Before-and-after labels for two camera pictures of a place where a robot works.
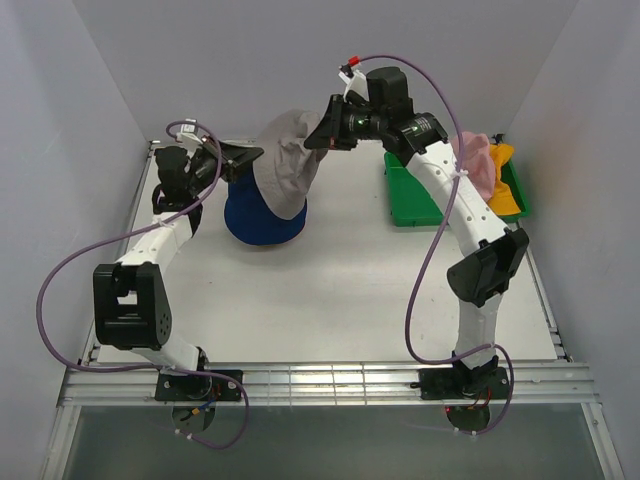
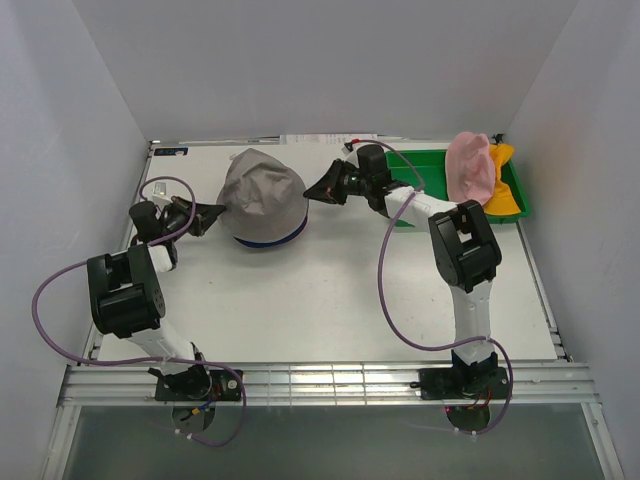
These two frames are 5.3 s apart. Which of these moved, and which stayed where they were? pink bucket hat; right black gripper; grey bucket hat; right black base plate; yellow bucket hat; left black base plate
Moved: grey bucket hat; right black gripper
Stayed: yellow bucket hat; pink bucket hat; left black base plate; right black base plate
